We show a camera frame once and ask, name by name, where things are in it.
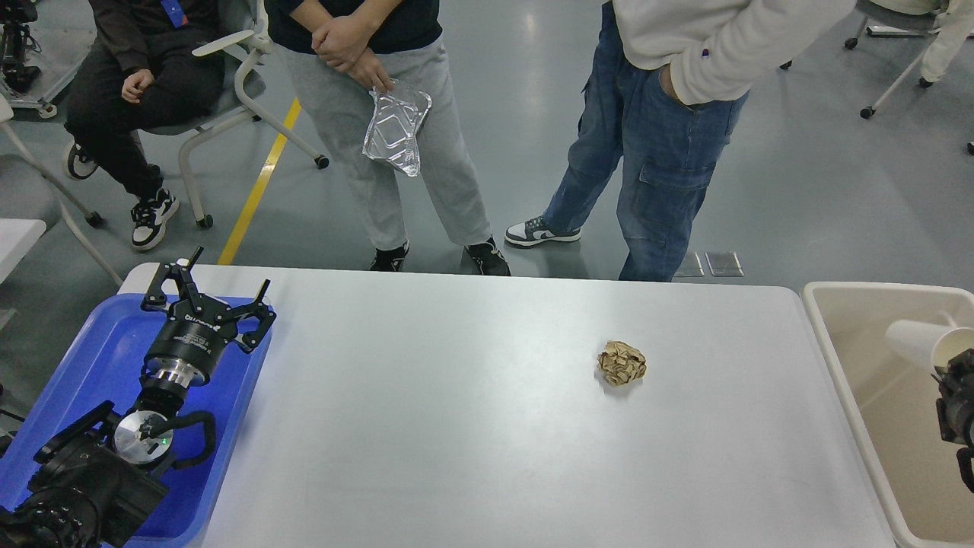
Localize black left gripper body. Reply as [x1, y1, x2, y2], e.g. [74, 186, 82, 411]
[142, 301, 256, 388]

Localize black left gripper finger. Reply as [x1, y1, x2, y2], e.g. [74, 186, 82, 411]
[139, 249, 202, 314]
[219, 280, 275, 355]

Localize white paper cup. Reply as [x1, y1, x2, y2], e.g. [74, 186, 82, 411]
[886, 320, 973, 378]

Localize grey office chair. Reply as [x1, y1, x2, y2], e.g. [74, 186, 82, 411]
[147, 1, 330, 229]

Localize person in blue jeans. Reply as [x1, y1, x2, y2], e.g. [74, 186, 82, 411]
[505, 1, 855, 283]

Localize metal floor plate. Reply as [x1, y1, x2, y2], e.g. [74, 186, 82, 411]
[674, 252, 745, 278]

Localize person in black clothes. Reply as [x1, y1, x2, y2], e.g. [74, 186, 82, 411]
[64, 1, 224, 250]

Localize crumpled brown paper ball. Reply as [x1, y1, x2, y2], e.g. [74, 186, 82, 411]
[597, 340, 648, 387]

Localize blue plastic tray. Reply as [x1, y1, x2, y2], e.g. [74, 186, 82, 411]
[1, 294, 271, 547]

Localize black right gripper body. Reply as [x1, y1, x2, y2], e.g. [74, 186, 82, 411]
[936, 348, 973, 490]

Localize white side table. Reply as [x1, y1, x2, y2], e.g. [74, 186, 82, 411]
[0, 218, 46, 283]

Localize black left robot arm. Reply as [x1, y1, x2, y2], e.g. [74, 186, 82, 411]
[2, 263, 277, 547]

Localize beige plastic bin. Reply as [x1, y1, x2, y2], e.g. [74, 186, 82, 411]
[801, 282, 972, 547]

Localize black equipment on cart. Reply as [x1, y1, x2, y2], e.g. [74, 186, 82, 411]
[0, 0, 96, 118]

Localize person in grey sweatpants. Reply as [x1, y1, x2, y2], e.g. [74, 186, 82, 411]
[266, 1, 511, 276]

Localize grey chair at left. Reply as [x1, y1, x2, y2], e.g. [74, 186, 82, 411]
[1, 97, 122, 285]

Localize grey chair top right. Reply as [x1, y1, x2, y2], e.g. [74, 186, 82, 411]
[845, 0, 974, 119]

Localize silver foil tray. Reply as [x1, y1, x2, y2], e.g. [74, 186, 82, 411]
[361, 78, 432, 177]

